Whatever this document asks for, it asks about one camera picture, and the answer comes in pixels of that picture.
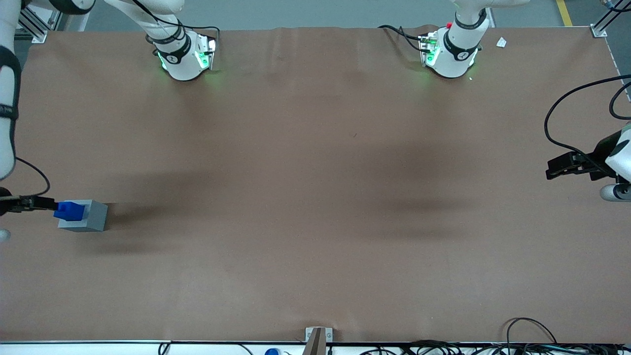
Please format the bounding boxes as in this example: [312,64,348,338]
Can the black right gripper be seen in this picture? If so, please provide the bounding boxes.
[0,187,56,217]

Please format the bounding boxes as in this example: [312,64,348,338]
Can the black arm base cable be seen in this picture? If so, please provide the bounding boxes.
[378,24,428,52]
[131,0,221,55]

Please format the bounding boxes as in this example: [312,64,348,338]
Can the aluminium frame profile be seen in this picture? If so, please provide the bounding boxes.
[15,5,67,44]
[590,0,631,39]

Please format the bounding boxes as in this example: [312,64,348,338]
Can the long black looping cable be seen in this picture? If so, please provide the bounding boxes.
[544,74,631,166]

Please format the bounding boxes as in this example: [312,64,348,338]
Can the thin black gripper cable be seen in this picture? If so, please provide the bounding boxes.
[14,157,51,199]

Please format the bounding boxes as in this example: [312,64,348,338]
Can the blue plastic block part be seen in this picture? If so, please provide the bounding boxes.
[54,201,87,221]

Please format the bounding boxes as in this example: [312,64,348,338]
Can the black cable loop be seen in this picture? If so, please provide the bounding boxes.
[505,317,559,346]

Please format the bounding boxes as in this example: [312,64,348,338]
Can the short black curved cable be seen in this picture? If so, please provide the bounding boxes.
[609,81,631,120]

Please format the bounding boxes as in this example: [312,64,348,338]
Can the grey metal edge bracket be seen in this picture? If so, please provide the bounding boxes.
[305,326,334,355]

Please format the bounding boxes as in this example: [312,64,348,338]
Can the black tangled cable bundle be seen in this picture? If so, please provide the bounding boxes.
[362,339,631,355]

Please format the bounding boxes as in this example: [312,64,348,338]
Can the brown table cover sheet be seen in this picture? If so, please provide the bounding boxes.
[0,25,631,344]

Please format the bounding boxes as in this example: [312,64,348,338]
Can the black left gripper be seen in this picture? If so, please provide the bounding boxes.
[545,130,623,181]

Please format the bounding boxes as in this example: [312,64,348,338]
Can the gray square hollow base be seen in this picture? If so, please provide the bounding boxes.
[58,199,108,232]

